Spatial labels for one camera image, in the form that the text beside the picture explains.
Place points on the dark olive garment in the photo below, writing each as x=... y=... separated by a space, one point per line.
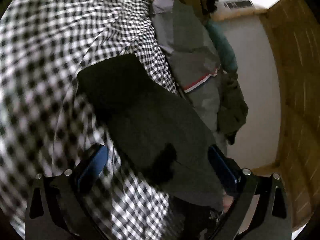
x=233 y=109

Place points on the grey quilt with stripe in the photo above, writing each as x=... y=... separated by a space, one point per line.
x=193 y=59

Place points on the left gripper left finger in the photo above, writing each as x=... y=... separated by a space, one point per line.
x=57 y=208

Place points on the dark green large jacket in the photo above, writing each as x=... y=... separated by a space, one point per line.
x=155 y=131

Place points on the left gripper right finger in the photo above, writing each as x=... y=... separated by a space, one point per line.
x=271 y=219

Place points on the teal pillow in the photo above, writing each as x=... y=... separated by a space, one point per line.
x=223 y=47

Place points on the black white checkered bedsheet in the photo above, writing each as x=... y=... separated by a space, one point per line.
x=46 y=126

